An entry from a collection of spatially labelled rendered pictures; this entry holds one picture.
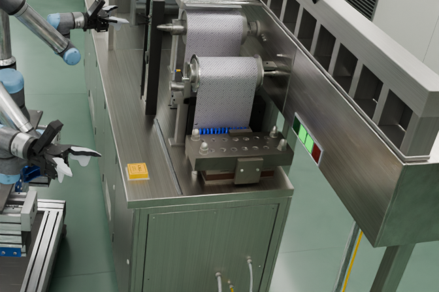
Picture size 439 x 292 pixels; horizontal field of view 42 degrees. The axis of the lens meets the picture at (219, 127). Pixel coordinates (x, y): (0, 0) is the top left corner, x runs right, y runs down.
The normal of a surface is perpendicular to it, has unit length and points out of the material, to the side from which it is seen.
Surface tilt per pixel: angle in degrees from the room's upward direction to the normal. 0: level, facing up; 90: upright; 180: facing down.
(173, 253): 90
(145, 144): 0
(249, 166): 90
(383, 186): 90
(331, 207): 0
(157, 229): 90
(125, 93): 0
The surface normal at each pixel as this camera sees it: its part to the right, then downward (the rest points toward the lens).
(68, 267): 0.13, -0.84
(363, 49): -0.95, 0.04
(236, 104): 0.26, 0.54
